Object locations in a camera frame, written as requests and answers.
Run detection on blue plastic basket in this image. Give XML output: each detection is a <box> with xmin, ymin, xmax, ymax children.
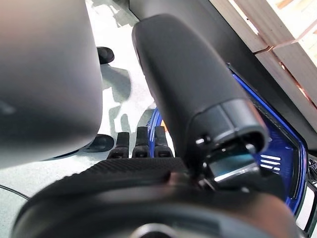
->
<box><xmin>147</xmin><ymin>63</ymin><xmax>311</xmax><ymax>238</ymax></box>

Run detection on black cable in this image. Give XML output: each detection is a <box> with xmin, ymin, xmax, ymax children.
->
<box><xmin>307</xmin><ymin>158</ymin><xmax>317</xmax><ymax>189</ymax></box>

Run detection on black robot foot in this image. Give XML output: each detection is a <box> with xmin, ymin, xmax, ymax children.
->
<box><xmin>96</xmin><ymin>46</ymin><xmax>115</xmax><ymax>63</ymax></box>
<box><xmin>84</xmin><ymin>134</ymin><xmax>115</xmax><ymax>153</ymax></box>

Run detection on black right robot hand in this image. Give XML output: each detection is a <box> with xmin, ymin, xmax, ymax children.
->
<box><xmin>12</xmin><ymin>14</ymin><xmax>306</xmax><ymax>238</ymax></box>

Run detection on grey robot leg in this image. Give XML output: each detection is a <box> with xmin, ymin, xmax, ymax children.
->
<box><xmin>0</xmin><ymin>0</ymin><xmax>103</xmax><ymax>169</ymax></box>

